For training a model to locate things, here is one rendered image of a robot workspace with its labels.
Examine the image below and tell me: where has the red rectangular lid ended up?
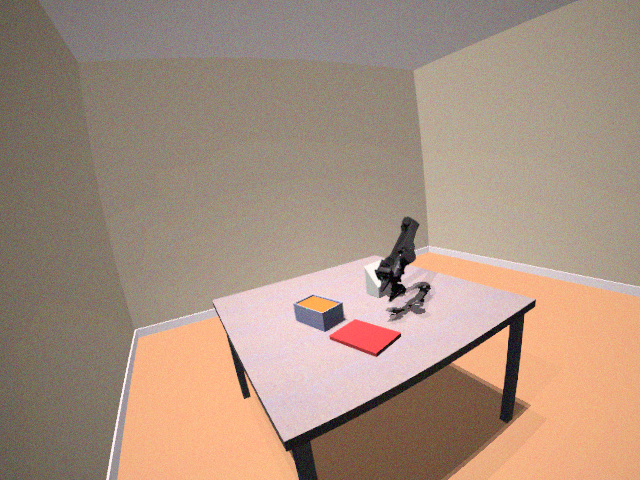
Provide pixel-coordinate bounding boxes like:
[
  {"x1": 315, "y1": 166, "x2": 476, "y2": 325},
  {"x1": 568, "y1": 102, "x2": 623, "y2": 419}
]
[{"x1": 330, "y1": 320, "x2": 401, "y2": 357}]

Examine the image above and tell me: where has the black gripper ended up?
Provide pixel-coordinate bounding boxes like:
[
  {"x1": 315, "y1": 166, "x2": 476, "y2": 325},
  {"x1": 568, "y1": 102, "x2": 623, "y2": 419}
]
[{"x1": 378, "y1": 264, "x2": 406, "y2": 302}]

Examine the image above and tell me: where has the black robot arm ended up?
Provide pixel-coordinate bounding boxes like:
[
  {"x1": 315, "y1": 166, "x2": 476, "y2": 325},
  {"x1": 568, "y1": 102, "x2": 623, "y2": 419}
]
[{"x1": 374, "y1": 216, "x2": 420, "y2": 280}]

